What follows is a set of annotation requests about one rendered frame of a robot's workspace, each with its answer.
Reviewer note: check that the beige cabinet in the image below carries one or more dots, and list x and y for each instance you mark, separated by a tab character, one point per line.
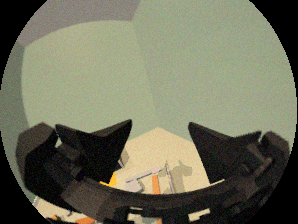
113	180

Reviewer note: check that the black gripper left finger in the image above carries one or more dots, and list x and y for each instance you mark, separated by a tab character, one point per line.
102	149

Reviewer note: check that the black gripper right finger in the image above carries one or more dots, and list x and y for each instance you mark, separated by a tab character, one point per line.
217	150

